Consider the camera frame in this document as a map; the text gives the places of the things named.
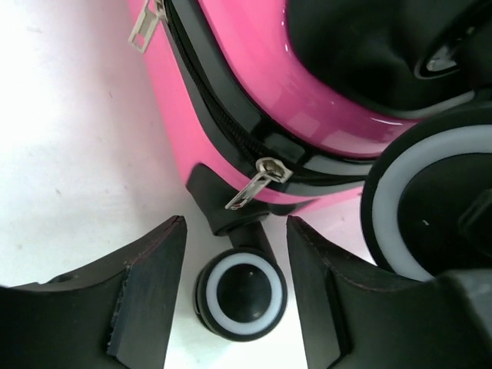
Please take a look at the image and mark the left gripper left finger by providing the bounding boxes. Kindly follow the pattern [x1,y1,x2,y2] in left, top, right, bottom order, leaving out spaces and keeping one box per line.
[1,216,187,368]

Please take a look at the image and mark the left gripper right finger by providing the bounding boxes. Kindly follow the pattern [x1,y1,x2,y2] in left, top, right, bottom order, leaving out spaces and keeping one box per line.
[287,217,491,368]

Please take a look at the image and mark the pink hard-shell suitcase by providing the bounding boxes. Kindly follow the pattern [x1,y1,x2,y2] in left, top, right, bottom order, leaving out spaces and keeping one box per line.
[126,0,492,341]

